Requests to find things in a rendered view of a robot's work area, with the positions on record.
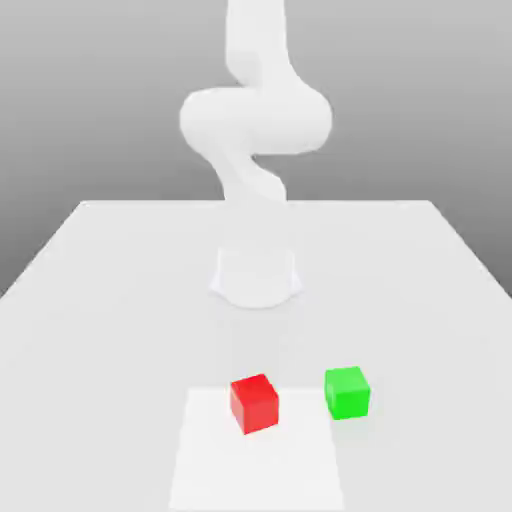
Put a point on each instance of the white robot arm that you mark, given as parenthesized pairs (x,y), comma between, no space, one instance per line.
(256,120)

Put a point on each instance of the small red cube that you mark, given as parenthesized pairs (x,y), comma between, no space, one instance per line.
(256,404)

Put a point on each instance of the small green cube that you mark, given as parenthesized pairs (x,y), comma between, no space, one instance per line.
(347,394)

